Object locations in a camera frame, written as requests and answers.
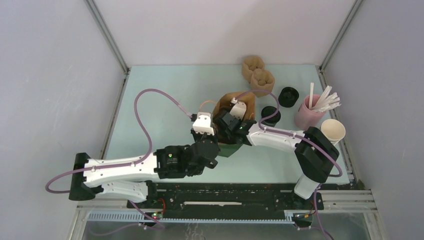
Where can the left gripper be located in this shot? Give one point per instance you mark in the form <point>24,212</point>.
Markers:
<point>209,136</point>

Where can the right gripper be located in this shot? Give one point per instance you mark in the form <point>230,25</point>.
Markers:
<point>241,121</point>

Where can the green paper bag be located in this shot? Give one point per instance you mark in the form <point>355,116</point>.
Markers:
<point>224,103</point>

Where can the black paper coffee cup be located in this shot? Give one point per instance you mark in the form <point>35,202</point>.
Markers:
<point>270,122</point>

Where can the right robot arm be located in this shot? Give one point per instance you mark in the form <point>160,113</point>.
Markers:
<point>315,154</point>

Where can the stacked brown cup carriers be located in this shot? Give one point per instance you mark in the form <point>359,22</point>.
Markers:
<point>254,72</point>

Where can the stack of black lids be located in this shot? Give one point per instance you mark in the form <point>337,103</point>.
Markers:
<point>288,97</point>

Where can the pink straw holder cup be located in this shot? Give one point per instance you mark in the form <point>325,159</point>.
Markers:
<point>305,117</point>

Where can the single white straw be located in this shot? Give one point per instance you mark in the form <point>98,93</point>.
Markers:
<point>311,93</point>

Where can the bundle of white straws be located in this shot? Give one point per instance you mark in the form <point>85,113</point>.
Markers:
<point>327,101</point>

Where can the stack of paper cups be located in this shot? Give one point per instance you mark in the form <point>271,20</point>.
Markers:
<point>333,130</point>

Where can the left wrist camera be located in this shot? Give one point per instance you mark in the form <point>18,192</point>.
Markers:
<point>203,124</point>

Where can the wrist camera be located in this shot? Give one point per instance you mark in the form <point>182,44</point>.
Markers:
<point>203,124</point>
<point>238,109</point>

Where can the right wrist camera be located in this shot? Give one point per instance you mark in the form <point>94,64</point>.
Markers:
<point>238,109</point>

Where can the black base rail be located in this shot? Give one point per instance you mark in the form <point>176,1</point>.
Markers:
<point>228,201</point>

